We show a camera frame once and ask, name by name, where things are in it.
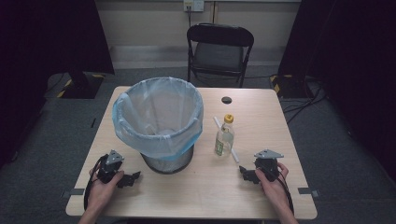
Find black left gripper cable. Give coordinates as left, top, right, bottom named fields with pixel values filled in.
left=83, top=153, right=109, bottom=212

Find person's left hand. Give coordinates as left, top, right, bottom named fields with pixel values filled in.
left=86, top=167, right=125, bottom=213

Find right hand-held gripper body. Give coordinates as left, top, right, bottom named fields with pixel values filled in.
left=253, top=148, right=285, bottom=182

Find metal mesh trash bin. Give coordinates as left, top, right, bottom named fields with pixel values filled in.
left=140, top=144, right=195, bottom=175

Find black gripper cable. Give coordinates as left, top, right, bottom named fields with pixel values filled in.
left=258, top=166, right=295, bottom=216
left=83, top=153, right=109, bottom=212

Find black folding chair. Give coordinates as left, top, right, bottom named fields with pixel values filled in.
left=186, top=22, right=255, bottom=89

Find black floor cables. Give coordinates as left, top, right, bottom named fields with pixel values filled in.
left=279, top=77, right=329, bottom=125

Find person's right hand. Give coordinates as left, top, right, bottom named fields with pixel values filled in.
left=255, top=161, right=292, bottom=215

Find black stand base striped tape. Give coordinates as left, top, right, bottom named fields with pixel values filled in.
left=56, top=70, right=106, bottom=100
left=269, top=73, right=310, bottom=100

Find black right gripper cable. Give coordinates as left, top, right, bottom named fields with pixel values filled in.
left=258, top=166, right=295, bottom=216

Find clear bottle with yellow cap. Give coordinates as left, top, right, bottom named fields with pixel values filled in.
left=213, top=113, right=235, bottom=158

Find white straw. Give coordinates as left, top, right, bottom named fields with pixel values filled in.
left=212, top=116, right=240, bottom=164

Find grey table bracket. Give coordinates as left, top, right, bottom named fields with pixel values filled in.
left=297, top=187, right=320, bottom=199
left=61, top=188, right=86, bottom=199

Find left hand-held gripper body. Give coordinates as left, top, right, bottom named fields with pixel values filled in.
left=96, top=149, right=125, bottom=184

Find white wall outlet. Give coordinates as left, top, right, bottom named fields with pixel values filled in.
left=182, top=0, right=205, bottom=13

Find blue plastic bin liner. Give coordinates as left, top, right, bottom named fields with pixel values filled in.
left=111, top=77, right=205, bottom=162

